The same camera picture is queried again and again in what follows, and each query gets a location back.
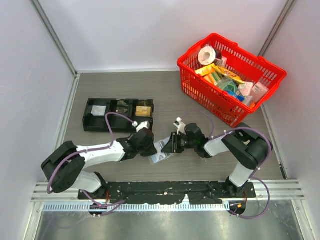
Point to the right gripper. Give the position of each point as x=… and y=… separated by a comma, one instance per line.
x=171, y=146

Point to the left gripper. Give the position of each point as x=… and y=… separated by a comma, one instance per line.
x=152, y=150

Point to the silver VIP card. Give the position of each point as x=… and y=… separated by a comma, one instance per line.
x=159, y=145

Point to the grey card holder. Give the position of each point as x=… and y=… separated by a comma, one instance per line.
x=159, y=157

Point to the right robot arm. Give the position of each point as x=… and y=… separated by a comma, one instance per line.
x=250, y=147

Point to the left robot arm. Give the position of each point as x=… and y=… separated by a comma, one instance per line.
x=65, y=167

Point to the gold card in tray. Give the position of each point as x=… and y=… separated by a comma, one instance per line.
x=143, y=111

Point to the silver card in tray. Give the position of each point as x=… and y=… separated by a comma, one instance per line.
x=98, y=110

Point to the black three-slot tray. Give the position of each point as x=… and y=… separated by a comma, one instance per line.
x=119, y=112

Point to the green packet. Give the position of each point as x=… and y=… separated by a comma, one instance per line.
x=227, y=84

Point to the red shopping basket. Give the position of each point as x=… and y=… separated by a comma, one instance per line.
x=231, y=108

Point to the yellow snack box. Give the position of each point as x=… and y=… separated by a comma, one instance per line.
x=214, y=74

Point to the white tape roll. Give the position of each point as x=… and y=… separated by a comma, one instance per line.
x=206, y=55

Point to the pink white packet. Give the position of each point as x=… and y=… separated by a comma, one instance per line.
x=258, y=92

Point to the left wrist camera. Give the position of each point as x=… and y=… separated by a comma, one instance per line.
x=140, y=126

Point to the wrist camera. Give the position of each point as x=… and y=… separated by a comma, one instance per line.
x=140, y=126
x=180, y=125

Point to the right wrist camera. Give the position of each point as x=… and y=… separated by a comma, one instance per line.
x=180, y=125

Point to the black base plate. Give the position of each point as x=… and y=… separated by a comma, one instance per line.
x=171, y=192

